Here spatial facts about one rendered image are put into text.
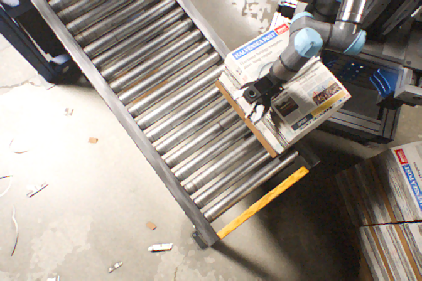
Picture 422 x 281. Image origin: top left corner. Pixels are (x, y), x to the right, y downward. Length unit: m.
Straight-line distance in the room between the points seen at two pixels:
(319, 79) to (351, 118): 0.91
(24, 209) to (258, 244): 1.34
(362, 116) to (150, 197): 1.31
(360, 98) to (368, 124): 0.17
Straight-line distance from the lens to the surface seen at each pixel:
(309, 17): 1.24
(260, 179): 1.48
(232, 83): 1.42
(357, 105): 2.36
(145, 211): 2.27
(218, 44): 1.65
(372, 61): 1.88
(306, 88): 1.38
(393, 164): 1.68
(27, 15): 2.23
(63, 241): 2.36
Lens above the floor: 2.24
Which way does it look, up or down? 75 degrees down
